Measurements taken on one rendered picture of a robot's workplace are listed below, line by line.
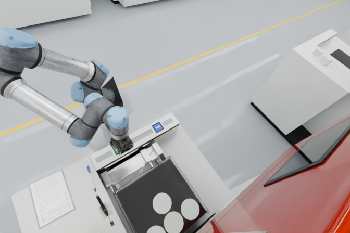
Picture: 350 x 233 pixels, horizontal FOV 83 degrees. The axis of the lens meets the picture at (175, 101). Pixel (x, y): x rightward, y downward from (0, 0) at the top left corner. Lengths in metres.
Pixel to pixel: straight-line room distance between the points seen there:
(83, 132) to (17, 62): 0.36
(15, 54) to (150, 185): 0.85
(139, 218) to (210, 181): 0.47
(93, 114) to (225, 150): 1.85
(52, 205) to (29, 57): 0.65
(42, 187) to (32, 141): 1.30
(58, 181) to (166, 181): 0.54
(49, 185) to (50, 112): 0.42
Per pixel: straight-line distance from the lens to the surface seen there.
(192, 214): 1.19
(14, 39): 0.92
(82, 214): 1.11
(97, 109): 0.79
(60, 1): 3.47
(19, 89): 0.95
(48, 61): 1.01
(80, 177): 1.15
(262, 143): 2.69
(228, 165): 2.36
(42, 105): 0.90
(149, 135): 1.20
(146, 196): 1.16
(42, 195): 1.17
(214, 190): 1.34
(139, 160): 1.23
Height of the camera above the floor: 2.05
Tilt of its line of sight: 54 degrees down
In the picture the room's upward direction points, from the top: 17 degrees clockwise
